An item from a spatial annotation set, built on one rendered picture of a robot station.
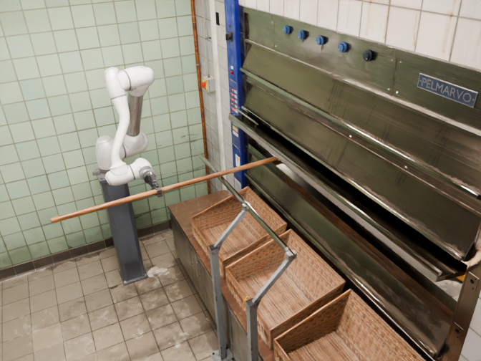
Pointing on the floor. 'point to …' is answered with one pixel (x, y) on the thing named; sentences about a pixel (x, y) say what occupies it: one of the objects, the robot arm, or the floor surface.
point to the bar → (220, 279)
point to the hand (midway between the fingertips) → (158, 190)
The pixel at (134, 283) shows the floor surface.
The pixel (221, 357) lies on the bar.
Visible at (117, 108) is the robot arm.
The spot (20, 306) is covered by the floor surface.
